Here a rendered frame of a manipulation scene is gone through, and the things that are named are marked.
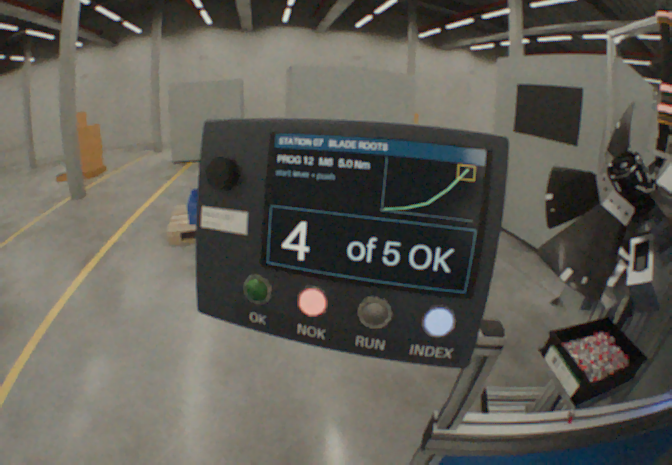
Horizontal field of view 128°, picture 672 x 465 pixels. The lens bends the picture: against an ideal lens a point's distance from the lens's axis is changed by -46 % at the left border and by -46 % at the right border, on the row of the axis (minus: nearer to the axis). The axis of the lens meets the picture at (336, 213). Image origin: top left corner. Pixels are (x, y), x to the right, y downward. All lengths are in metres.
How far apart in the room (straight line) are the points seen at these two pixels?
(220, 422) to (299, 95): 5.29
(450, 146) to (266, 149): 0.14
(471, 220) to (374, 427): 1.30
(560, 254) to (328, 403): 1.17
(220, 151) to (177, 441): 1.37
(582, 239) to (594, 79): 2.35
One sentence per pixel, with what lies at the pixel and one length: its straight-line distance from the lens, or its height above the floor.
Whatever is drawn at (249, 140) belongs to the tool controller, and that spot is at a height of 1.24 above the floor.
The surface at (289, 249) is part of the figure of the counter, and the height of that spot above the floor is 1.15.
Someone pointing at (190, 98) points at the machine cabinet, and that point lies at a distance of 7.48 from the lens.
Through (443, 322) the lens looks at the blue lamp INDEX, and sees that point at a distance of 0.23.
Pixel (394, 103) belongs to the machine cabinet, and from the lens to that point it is 6.33.
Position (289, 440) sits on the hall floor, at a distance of 1.41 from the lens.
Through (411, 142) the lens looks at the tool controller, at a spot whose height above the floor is 1.24.
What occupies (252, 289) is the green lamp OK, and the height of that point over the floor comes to 1.12.
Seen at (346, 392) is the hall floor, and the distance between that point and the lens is 1.55.
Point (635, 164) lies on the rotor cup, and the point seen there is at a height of 1.23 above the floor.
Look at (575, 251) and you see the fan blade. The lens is 0.83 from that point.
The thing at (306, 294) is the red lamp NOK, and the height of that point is 1.12.
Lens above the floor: 1.26
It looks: 20 degrees down
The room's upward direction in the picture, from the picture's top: 2 degrees clockwise
